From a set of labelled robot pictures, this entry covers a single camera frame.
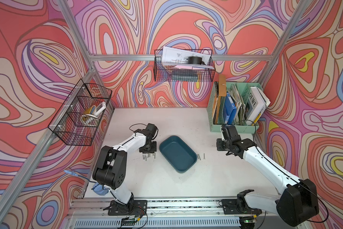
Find teal plastic storage box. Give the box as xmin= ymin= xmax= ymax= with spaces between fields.
xmin=159 ymin=135 xmax=198 ymax=173

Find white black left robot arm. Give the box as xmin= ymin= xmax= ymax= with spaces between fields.
xmin=92 ymin=123 xmax=158 ymax=216

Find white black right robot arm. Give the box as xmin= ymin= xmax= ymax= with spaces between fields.
xmin=216 ymin=138 xmax=319 ymax=227

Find green plastic file organizer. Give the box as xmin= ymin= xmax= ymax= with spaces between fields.
xmin=207 ymin=82 xmax=262 ymax=134

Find blue binder in organizer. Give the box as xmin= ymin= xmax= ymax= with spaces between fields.
xmin=223 ymin=93 xmax=237 ymax=125

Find white book in organizer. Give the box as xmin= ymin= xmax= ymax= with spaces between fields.
xmin=244 ymin=86 xmax=271 ymax=126

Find white tube in left basket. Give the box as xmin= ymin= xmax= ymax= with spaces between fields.
xmin=93 ymin=102 xmax=106 ymax=116

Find brown cardboard folder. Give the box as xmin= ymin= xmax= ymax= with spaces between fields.
xmin=214 ymin=74 xmax=227 ymax=125

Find white paper sheets in basket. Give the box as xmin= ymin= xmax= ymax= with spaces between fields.
xmin=161 ymin=46 xmax=214 ymax=70

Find aluminium rear cross bar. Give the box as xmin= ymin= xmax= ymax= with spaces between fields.
xmin=88 ymin=53 xmax=275 ymax=62

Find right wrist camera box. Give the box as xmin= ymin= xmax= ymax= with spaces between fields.
xmin=221 ymin=124 xmax=241 ymax=143

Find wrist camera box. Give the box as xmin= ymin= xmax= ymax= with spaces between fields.
xmin=146 ymin=123 xmax=158 ymax=139
xmin=221 ymin=124 xmax=241 ymax=143

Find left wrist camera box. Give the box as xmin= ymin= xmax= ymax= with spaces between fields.
xmin=146 ymin=123 xmax=158 ymax=139

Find black wire basket left wall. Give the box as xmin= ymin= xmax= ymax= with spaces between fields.
xmin=48 ymin=79 xmax=112 ymax=146

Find black wire basket wall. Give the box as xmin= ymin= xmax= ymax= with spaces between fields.
xmin=48 ymin=79 xmax=112 ymax=146
xmin=153 ymin=48 xmax=216 ymax=82

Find black wire basket rear wall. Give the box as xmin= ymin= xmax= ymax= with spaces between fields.
xmin=153 ymin=48 xmax=216 ymax=82

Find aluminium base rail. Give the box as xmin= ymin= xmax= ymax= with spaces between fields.
xmin=61 ymin=197 xmax=290 ymax=229

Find aluminium frame post left rear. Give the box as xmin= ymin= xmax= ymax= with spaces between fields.
xmin=56 ymin=0 xmax=115 ymax=112

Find aluminium frame post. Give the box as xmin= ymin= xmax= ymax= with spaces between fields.
xmin=258 ymin=0 xmax=312 ymax=86
xmin=56 ymin=0 xmax=115 ymax=112

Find aluminium frame post right rear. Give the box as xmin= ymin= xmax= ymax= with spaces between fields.
xmin=258 ymin=0 xmax=312 ymax=86

